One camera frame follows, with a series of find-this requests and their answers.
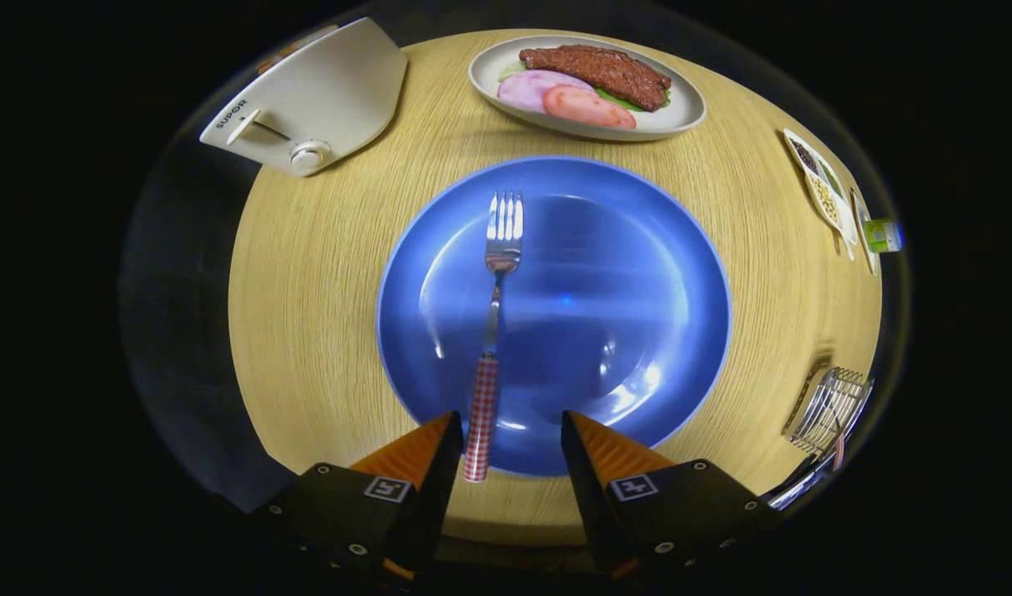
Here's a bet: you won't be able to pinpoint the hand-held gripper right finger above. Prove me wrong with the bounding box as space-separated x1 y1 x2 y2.
561 409 784 580

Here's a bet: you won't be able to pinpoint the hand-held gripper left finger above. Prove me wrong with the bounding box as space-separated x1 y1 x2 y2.
253 411 465 580

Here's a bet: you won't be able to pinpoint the fork with red checked handle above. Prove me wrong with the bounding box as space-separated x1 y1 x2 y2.
463 190 525 483

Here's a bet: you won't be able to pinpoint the blue round plate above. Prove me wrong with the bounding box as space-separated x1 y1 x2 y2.
377 156 731 478

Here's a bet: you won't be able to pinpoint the metal drainer basket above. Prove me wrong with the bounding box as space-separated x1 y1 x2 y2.
783 356 875 454

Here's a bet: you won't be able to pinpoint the white divided tray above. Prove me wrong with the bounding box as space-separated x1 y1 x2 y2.
783 128 858 259

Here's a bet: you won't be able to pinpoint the yellow soybeans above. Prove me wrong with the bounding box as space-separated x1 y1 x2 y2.
812 178 839 226

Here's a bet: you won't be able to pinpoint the small white dish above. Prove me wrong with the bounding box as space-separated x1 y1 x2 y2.
849 186 880 278

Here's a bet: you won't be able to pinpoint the white oval plate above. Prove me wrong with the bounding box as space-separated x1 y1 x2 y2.
468 35 707 142

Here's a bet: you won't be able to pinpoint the red tomato slice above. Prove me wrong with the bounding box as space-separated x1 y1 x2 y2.
543 84 637 129

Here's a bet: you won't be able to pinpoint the green lettuce leaf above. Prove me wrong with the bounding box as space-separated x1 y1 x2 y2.
597 87 672 113

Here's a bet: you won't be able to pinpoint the silver bottle with green label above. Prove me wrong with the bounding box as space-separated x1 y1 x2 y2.
866 218 904 253

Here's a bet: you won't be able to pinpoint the pink ham slice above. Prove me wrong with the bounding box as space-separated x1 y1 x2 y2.
497 70 596 114

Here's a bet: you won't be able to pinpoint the white toaster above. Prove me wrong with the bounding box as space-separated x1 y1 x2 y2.
199 17 407 177

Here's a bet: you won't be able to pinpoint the brown steak piece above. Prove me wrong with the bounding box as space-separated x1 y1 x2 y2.
520 45 672 113

